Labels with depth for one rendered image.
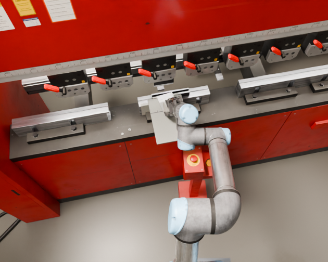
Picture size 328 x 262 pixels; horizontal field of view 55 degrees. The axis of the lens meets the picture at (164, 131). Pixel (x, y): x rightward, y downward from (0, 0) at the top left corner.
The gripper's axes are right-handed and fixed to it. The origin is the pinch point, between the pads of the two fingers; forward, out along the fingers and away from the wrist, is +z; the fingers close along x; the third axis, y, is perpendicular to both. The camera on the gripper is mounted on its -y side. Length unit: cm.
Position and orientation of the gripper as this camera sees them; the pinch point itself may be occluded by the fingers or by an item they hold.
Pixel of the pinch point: (171, 109)
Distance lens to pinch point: 161.7
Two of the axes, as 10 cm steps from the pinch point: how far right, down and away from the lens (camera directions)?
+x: -9.4, 3.0, -1.5
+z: -2.1, -1.8, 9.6
